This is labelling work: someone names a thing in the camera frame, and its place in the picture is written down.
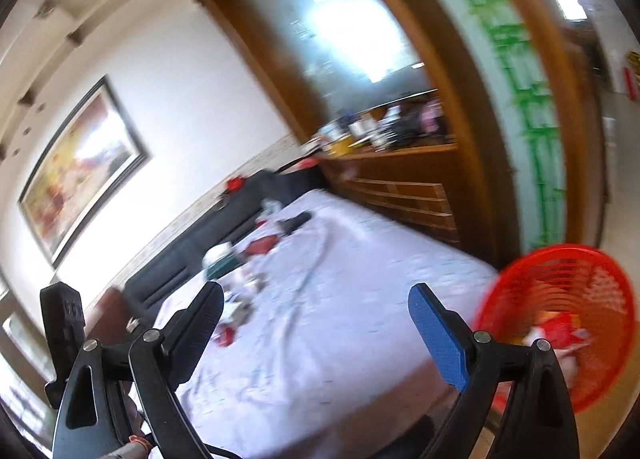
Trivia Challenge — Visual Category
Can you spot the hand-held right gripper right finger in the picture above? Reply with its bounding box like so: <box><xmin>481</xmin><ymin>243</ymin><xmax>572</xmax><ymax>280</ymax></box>
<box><xmin>407</xmin><ymin>283</ymin><xmax>581</xmax><ymax>459</ymax></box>

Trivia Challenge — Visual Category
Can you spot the black leather sofa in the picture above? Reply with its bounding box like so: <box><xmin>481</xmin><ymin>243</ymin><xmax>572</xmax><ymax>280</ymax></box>
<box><xmin>122</xmin><ymin>168</ymin><xmax>328</xmax><ymax>322</ymax></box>

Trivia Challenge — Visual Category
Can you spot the red plastic basket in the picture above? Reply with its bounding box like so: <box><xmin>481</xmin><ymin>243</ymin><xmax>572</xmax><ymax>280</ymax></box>
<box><xmin>472</xmin><ymin>245</ymin><xmax>637</xmax><ymax>416</ymax></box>

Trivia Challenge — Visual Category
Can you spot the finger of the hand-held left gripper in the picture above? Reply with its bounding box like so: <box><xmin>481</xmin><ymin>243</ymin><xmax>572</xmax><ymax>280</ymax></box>
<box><xmin>39</xmin><ymin>282</ymin><xmax>87</xmax><ymax>407</ymax></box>

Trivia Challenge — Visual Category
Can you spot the green tissue box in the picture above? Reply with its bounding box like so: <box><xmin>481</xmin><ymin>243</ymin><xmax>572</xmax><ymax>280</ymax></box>
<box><xmin>206</xmin><ymin>243</ymin><xmax>243</xmax><ymax>279</ymax></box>

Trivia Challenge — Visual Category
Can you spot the red flat packet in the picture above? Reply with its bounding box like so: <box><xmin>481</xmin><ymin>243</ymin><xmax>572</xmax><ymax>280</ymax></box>
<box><xmin>244</xmin><ymin>235</ymin><xmax>280</xmax><ymax>258</ymax></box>

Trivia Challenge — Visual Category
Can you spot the green bamboo wall sticker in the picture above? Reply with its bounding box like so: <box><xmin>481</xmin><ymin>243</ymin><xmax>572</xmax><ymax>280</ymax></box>
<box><xmin>417</xmin><ymin>0</ymin><xmax>568</xmax><ymax>252</ymax></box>

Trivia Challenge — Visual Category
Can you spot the framed wall painting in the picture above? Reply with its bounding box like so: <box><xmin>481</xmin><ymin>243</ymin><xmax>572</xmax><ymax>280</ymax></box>
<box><xmin>17</xmin><ymin>75</ymin><xmax>152</xmax><ymax>271</ymax></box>

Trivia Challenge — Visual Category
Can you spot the brown wooden chair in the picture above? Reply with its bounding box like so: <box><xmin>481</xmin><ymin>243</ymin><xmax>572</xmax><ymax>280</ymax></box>
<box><xmin>84</xmin><ymin>287</ymin><xmax>153</xmax><ymax>337</ymax></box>

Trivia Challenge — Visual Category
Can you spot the etched wall mirror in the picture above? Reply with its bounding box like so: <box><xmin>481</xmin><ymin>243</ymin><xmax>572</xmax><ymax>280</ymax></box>
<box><xmin>232</xmin><ymin>0</ymin><xmax>441</xmax><ymax>152</ymax></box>

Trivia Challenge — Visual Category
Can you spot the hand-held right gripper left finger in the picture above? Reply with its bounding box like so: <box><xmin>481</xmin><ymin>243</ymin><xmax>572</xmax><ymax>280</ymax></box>
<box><xmin>51</xmin><ymin>280</ymin><xmax>226</xmax><ymax>459</ymax></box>

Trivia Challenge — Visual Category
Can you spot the red and white box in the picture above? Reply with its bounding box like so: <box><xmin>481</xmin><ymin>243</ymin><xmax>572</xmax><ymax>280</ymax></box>
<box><xmin>522</xmin><ymin>315</ymin><xmax>591</xmax><ymax>352</ymax></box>

